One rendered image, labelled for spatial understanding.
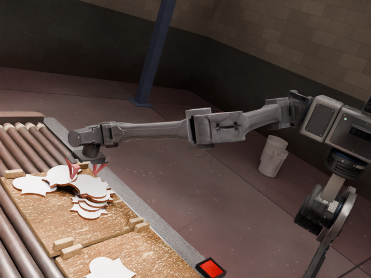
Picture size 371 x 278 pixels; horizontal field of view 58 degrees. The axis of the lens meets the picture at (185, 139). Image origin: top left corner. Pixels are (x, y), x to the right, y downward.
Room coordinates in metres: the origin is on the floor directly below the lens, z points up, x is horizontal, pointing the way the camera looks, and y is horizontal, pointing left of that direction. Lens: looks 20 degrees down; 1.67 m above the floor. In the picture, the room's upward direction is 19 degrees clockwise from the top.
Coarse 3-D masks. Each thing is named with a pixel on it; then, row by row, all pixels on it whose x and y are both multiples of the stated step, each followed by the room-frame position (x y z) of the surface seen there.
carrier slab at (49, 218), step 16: (96, 176) 1.21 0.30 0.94; (16, 192) 0.95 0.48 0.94; (64, 192) 1.03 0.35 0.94; (32, 208) 0.89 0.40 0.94; (48, 208) 0.92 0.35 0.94; (64, 208) 0.95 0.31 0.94; (112, 208) 1.03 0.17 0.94; (128, 208) 1.07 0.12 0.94; (32, 224) 0.82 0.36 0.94; (48, 224) 0.85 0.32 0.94; (64, 224) 0.87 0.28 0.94; (80, 224) 0.89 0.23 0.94; (96, 224) 0.92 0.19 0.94; (112, 224) 0.95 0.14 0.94; (48, 240) 0.78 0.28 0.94; (80, 240) 0.83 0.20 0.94; (96, 240) 0.85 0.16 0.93
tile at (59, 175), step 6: (54, 168) 1.10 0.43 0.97; (60, 168) 1.10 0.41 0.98; (66, 168) 1.10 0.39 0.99; (72, 168) 1.10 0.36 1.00; (48, 174) 1.07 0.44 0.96; (54, 174) 1.06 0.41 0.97; (60, 174) 1.06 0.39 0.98; (66, 174) 1.06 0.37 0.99; (42, 180) 1.04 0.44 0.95; (48, 180) 1.03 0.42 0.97; (54, 180) 1.03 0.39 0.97; (60, 180) 1.02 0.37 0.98; (66, 180) 1.02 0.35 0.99; (72, 180) 1.02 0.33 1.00
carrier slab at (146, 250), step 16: (112, 240) 0.87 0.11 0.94; (128, 240) 0.90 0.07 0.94; (144, 240) 0.92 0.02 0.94; (160, 240) 0.95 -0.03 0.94; (80, 256) 0.76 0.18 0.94; (96, 256) 0.78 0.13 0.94; (112, 256) 0.81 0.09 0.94; (128, 256) 0.83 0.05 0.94; (144, 256) 0.85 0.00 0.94; (160, 256) 0.88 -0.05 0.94; (176, 256) 0.90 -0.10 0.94; (64, 272) 0.70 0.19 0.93; (80, 272) 0.71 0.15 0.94; (144, 272) 0.79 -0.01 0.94; (160, 272) 0.81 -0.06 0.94; (176, 272) 0.83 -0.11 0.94; (192, 272) 0.85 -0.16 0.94
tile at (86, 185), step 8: (80, 176) 1.07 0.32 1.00; (88, 176) 1.09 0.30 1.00; (72, 184) 1.01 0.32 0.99; (80, 184) 1.02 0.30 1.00; (88, 184) 1.04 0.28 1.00; (96, 184) 1.06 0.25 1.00; (104, 184) 1.07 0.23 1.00; (80, 192) 0.98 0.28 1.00; (88, 192) 0.99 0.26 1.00; (96, 192) 1.01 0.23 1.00; (104, 192) 1.03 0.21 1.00
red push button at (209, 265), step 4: (204, 264) 0.92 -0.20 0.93; (208, 264) 0.92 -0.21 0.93; (212, 264) 0.93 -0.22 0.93; (204, 268) 0.90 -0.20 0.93; (208, 268) 0.91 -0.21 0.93; (212, 268) 0.91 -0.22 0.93; (216, 268) 0.92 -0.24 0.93; (208, 272) 0.89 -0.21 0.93; (212, 272) 0.89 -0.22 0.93; (216, 272) 0.90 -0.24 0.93; (220, 272) 0.91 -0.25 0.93; (212, 276) 0.87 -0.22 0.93
